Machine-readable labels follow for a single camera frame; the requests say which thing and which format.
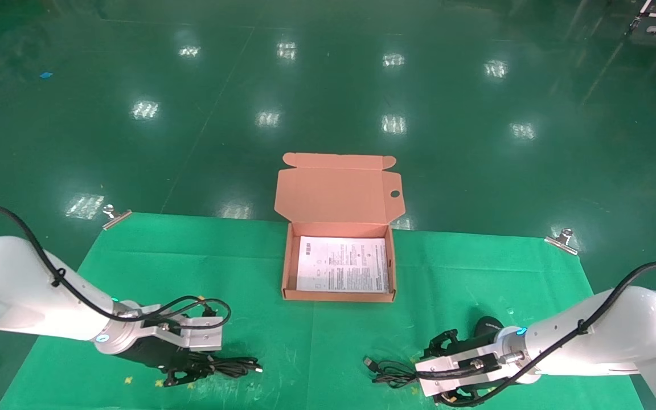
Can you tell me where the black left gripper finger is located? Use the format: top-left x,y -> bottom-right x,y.
155,367 -> 199,390
188,350 -> 219,372

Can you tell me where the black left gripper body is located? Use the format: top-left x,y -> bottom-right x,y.
113,340 -> 193,374

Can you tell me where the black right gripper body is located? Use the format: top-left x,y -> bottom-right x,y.
456,315 -> 505,354

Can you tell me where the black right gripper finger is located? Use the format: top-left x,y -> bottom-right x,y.
434,386 -> 498,407
427,329 -> 461,359

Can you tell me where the black data cable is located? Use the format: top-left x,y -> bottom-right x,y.
191,354 -> 264,380

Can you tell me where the brown cardboard box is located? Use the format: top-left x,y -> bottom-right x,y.
274,152 -> 406,303

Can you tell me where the green table cloth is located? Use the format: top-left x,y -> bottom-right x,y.
0,213 -> 645,410

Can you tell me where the silver metal binder clip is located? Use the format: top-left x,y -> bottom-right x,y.
102,204 -> 133,231
544,227 -> 580,256

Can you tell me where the white printed paper sheet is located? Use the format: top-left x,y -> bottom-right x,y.
296,236 -> 392,294

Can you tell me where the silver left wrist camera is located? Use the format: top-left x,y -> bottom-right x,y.
142,315 -> 224,352

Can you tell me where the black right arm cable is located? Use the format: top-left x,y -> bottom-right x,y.
419,260 -> 656,408

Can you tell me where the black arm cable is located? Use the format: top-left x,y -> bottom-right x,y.
419,260 -> 656,408
0,204 -> 232,332

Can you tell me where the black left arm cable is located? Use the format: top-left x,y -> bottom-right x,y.
0,204 -> 232,332

